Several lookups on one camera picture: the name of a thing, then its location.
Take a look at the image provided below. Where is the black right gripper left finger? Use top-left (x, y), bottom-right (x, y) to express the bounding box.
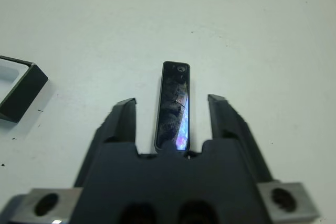
top-left (74, 97), bottom-right (138, 186)

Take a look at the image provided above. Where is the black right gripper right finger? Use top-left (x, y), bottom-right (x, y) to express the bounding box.
top-left (207, 93), bottom-right (279, 185)

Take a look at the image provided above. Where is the slim black camera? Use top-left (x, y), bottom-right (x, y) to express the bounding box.
top-left (154, 60), bottom-right (191, 154)

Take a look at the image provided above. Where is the black box with white insert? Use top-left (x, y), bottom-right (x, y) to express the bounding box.
top-left (0, 55), bottom-right (49, 124)

